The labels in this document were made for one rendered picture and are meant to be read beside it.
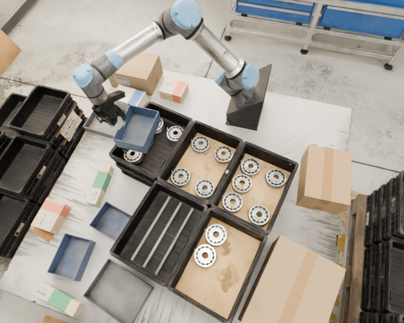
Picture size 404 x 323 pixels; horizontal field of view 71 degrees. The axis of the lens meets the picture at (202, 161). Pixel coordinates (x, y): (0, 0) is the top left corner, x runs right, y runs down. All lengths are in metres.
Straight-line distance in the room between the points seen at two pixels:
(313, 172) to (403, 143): 1.55
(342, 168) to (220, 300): 0.89
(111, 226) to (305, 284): 1.00
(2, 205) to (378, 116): 3.20
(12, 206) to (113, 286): 1.21
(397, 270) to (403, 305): 0.18
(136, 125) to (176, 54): 1.94
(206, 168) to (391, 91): 2.25
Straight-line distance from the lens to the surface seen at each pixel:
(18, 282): 1.82
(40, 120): 2.49
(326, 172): 1.59
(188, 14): 1.31
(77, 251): 1.70
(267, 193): 1.50
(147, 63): 1.99
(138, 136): 1.40
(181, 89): 1.92
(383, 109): 3.16
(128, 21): 3.82
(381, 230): 2.15
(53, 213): 1.73
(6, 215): 2.53
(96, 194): 1.68
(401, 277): 2.14
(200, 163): 1.55
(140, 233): 1.47
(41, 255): 1.79
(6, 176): 2.52
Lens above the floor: 2.22
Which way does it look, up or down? 64 degrees down
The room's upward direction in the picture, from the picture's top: 6 degrees counter-clockwise
